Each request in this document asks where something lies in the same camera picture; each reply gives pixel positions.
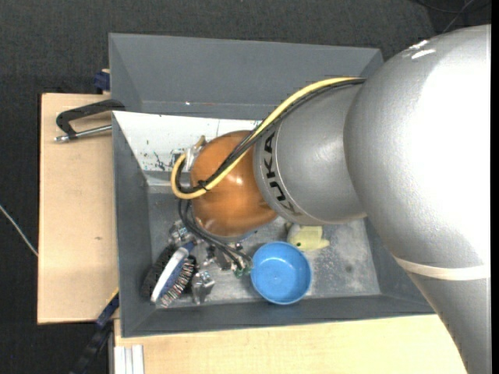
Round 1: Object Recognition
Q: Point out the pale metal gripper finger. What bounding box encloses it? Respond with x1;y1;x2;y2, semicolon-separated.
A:
168;221;193;249
192;270;217;306

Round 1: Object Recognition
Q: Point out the black ribbed curved object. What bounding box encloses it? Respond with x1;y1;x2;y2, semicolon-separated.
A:
140;245;177;302

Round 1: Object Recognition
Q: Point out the blue plastic bowl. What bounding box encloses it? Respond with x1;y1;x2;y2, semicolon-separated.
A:
249;241;313;305

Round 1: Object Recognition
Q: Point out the pale yellow toy duck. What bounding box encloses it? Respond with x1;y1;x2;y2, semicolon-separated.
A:
285;223;331;253

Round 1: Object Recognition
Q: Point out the pale flat board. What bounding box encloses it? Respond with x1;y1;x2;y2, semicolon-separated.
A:
37;92;120;325

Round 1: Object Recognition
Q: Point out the grey metal bin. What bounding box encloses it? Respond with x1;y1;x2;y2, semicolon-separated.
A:
108;32;438;338

